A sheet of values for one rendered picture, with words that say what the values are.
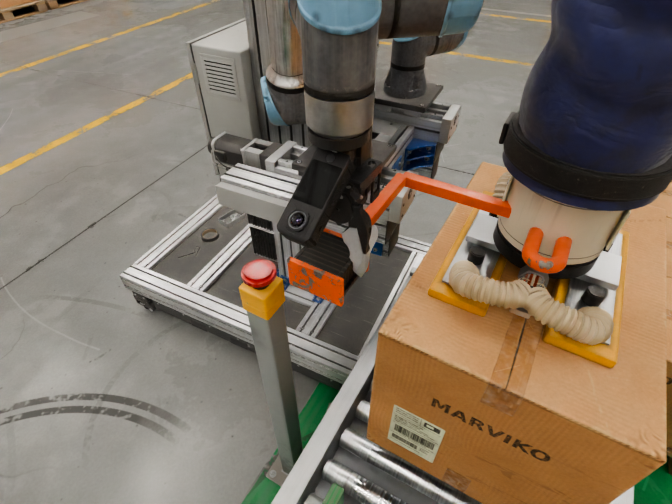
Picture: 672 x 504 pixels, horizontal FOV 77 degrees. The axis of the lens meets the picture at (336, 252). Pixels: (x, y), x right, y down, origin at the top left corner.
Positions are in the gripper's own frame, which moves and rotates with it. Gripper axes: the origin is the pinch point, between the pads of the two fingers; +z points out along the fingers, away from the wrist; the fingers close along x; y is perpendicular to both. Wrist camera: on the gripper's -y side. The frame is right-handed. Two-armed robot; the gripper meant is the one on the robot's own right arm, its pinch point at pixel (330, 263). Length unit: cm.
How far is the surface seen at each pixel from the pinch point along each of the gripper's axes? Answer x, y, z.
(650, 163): -32.7, 21.5, -14.8
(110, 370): 113, 0, 122
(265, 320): 18.4, 3.6, 29.1
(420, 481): -22, 5, 67
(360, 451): -6, 4, 67
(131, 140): 273, 147, 122
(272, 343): 17.8, 3.8, 37.3
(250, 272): 21.5, 5.1, 17.5
